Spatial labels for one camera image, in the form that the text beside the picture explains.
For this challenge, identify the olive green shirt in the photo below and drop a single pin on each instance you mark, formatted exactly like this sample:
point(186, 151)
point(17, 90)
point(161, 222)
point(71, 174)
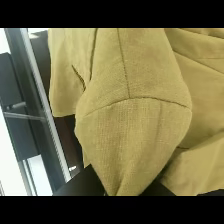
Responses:
point(140, 126)

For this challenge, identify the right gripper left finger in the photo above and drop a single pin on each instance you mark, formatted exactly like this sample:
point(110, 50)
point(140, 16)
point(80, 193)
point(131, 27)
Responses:
point(81, 185)

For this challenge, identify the silver frame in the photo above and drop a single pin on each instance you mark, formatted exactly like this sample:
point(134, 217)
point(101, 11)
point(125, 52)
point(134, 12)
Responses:
point(36, 110)

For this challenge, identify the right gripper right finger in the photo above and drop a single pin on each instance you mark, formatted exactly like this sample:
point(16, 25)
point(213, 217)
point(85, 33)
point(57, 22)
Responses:
point(160, 190)

